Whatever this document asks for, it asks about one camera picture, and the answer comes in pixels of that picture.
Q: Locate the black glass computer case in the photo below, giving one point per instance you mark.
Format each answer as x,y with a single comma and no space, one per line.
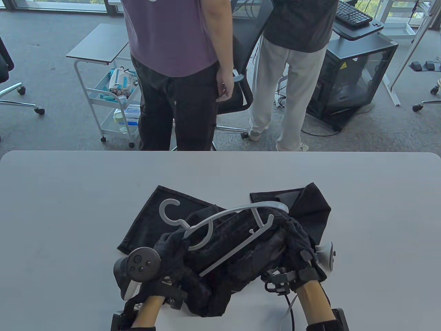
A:
351,79

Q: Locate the black right glove sensor bracket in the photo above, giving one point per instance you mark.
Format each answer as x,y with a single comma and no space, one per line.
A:
277,281

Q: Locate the black computer keyboard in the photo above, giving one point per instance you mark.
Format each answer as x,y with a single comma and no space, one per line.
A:
353,13

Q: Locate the person's left forearm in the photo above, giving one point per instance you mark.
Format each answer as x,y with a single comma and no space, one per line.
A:
149,312

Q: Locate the black keyboard tray desk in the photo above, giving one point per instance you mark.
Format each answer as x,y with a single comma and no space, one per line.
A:
358,32

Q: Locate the person's left fingers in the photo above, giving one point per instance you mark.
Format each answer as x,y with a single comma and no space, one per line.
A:
170,241

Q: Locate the person's left hand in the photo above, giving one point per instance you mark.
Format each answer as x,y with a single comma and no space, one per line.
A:
172,265

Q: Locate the person's right forearm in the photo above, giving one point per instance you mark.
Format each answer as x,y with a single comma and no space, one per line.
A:
315,303

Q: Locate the grey right hand controller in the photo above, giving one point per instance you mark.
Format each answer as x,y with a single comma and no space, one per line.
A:
325,257

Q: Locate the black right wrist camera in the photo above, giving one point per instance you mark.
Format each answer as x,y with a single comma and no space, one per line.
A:
340,319

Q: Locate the person's right hand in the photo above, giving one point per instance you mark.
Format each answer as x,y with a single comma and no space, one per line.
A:
301,255

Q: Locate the person's right fingers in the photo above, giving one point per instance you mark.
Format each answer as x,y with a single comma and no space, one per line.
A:
287,229

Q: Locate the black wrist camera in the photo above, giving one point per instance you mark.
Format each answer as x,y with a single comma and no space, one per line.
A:
120,320
340,319

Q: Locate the black left hand controller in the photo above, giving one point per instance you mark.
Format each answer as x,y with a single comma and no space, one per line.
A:
141,263

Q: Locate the clear plastic storage box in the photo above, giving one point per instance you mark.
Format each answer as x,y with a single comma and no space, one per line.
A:
129,115

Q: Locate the grey plastic clothes hanger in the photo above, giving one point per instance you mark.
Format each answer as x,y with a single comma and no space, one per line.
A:
225,215

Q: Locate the white base office chair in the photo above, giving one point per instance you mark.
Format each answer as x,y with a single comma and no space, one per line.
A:
430,96

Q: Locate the white metal frame stand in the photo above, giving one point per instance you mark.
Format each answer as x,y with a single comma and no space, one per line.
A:
406,51

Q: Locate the black foot pedals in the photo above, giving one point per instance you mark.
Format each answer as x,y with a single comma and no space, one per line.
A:
424,65

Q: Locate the black glove sensor bracket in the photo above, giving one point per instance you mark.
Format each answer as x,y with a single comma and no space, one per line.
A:
277,281
175,293

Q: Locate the black garment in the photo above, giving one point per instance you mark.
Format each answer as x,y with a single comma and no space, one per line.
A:
241,262

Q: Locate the black mesh office chair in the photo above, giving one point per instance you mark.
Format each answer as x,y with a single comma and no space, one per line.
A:
246,51

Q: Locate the white wheeled trolley cart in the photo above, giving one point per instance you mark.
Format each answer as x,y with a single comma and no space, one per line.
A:
103,51

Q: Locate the teal and white bag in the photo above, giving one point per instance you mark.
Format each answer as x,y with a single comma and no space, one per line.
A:
120,81

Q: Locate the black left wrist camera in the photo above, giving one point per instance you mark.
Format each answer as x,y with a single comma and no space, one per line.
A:
120,320

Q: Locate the black left glove sensor bracket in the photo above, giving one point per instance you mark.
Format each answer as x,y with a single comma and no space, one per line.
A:
175,293

